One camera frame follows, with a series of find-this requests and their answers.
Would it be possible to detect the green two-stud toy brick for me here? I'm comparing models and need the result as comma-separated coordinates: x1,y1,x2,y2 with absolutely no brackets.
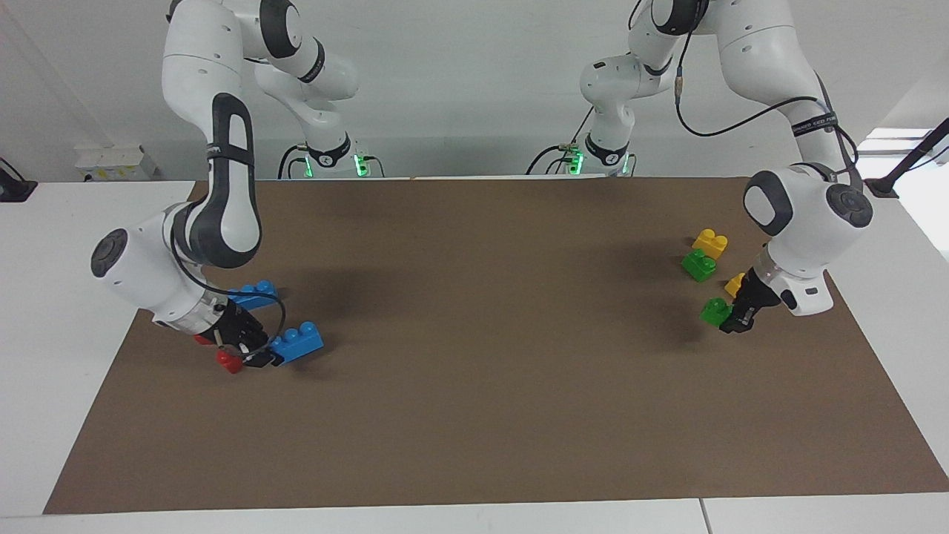
681,248,718,283
700,297,735,328

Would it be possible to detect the blue three-stud toy brick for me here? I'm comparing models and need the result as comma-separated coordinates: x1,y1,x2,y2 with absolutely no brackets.
226,280,281,311
268,321,325,366

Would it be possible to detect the white box with yellow label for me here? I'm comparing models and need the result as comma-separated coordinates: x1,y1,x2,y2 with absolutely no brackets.
74,145,158,182

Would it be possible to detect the brown table mat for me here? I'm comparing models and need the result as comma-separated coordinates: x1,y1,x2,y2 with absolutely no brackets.
43,177,949,515

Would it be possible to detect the black clamp stand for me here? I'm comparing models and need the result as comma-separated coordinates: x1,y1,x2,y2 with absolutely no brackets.
0,157,38,202

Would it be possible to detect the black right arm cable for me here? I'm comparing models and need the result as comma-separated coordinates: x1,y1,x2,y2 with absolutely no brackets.
171,219,286,353

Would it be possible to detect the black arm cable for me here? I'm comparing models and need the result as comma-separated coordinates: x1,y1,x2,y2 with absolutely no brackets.
673,22,861,175
171,219,286,353

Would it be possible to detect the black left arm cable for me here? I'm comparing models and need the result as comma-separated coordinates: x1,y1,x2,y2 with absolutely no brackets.
673,22,861,175

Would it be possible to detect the black angled camera stand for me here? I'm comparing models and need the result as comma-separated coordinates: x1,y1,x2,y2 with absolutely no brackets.
864,117,949,199

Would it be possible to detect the black right base cable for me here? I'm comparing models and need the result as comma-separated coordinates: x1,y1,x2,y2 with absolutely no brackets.
277,143,309,179

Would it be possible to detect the black base cable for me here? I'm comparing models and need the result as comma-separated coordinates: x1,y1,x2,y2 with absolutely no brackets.
526,144,573,176
277,143,309,179

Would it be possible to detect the black left base cable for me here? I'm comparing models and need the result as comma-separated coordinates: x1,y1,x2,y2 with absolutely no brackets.
526,144,573,176

